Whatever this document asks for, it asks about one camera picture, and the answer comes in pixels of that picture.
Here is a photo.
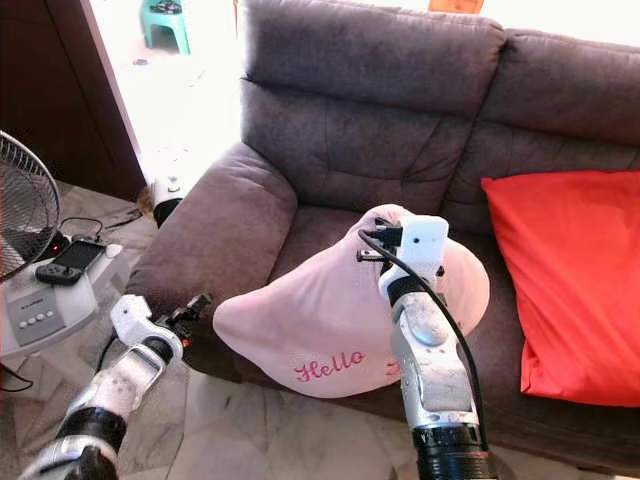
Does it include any white standing fan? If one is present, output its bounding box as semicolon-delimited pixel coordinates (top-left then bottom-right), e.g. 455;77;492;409
0;132;126;376

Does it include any brown fabric sofa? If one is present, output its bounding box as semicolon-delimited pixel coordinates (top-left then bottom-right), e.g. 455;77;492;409
125;0;640;476

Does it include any black and white floor object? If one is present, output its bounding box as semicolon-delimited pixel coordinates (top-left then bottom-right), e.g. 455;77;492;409
150;177;187;229

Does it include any orange wooden object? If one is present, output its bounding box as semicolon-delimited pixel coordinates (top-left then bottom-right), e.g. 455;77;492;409
428;0;483;14

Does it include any black charging cable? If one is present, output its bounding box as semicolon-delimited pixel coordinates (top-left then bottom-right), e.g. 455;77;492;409
57;216;107;246

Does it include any black fan power cable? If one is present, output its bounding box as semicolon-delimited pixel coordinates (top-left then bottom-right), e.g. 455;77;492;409
0;364;34;393

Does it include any black handheld game console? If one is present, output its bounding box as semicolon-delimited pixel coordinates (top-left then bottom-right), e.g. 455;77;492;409
35;238;107;287

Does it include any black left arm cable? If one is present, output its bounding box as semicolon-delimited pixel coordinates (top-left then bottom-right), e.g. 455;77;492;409
97;333;118;375

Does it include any teal plastic stool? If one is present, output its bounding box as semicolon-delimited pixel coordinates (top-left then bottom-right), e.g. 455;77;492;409
140;0;191;53

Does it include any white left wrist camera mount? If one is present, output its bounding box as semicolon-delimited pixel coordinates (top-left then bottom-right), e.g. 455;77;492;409
110;294;163;347

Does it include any dark wooden door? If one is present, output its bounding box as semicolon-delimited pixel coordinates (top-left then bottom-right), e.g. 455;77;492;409
0;0;148;201

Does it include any red pillow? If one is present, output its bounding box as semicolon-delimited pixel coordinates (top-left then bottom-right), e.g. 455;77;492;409
480;170;640;401

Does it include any pink Hello pillow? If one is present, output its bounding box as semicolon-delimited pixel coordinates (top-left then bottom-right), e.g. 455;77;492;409
212;204;491;399

